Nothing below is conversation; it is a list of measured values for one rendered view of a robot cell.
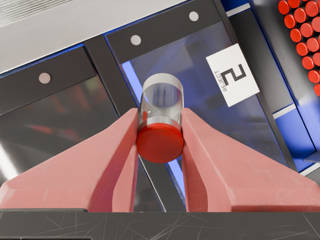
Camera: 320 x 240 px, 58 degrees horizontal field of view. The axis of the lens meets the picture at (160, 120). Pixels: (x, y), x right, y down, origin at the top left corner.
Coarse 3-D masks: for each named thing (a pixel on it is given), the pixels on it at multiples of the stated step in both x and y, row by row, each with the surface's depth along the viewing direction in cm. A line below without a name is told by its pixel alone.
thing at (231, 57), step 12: (228, 48) 46; (216, 60) 45; (228, 60) 46; (240, 60) 46; (216, 72) 45; (240, 72) 46; (240, 84) 46; (252, 84) 46; (228, 96) 45; (240, 96) 46
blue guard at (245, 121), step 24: (192, 0) 45; (216, 24) 46; (168, 48) 44; (192, 48) 45; (216, 48) 45; (144, 72) 43; (168, 72) 44; (192, 72) 44; (192, 96) 44; (216, 96) 45; (216, 120) 45; (240, 120) 46; (264, 120) 47; (264, 144) 46; (168, 168) 43
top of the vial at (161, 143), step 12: (144, 132) 12; (156, 132) 11; (168, 132) 11; (180, 132) 12; (144, 144) 12; (156, 144) 12; (168, 144) 12; (180, 144) 12; (144, 156) 12; (156, 156) 12; (168, 156) 12
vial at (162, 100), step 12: (144, 84) 15; (156, 84) 14; (168, 84) 14; (180, 84) 15; (144, 96) 14; (156, 96) 13; (168, 96) 13; (180, 96) 14; (144, 108) 13; (156, 108) 12; (168, 108) 12; (180, 108) 13; (144, 120) 12; (156, 120) 12; (168, 120) 12; (180, 120) 13
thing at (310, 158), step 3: (315, 153) 57; (318, 153) 56; (309, 156) 57; (312, 156) 56; (315, 156) 55; (318, 156) 55; (306, 159) 56; (309, 159) 55; (312, 159) 55; (315, 159) 54; (318, 159) 54; (315, 162) 54; (318, 162) 53
